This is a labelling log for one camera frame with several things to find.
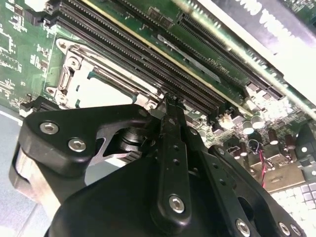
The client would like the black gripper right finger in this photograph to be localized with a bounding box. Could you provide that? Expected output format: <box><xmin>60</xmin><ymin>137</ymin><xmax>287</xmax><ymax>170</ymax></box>
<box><xmin>174</xmin><ymin>97</ymin><xmax>307</xmax><ymax>237</ymax></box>

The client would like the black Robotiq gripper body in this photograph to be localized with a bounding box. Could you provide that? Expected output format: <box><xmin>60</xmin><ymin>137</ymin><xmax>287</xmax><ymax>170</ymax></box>
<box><xmin>44</xmin><ymin>155</ymin><xmax>232</xmax><ymax>237</ymax></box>

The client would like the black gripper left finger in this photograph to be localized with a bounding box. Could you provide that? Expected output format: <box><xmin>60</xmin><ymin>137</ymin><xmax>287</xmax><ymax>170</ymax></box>
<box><xmin>22</xmin><ymin>95</ymin><xmax>192</xmax><ymax>230</ymax></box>

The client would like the metal socket cover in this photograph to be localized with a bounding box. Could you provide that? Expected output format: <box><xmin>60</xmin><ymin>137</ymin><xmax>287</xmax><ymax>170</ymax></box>
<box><xmin>55</xmin><ymin>50</ymin><xmax>163</xmax><ymax>109</ymax></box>

